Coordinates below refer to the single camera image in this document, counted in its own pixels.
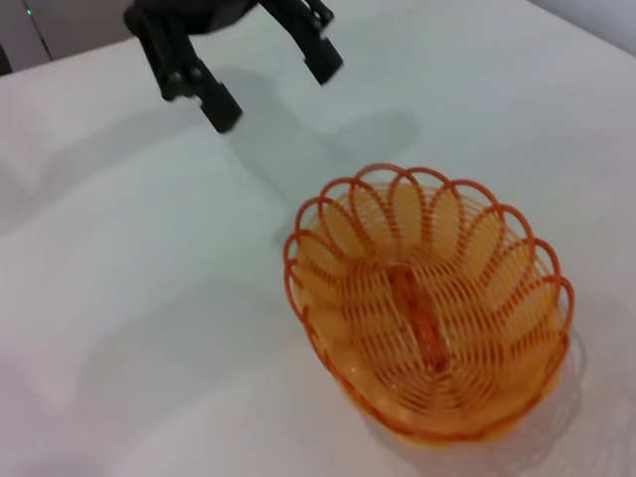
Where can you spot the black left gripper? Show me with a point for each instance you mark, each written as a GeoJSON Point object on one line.
{"type": "Point", "coordinates": [189, 15]}

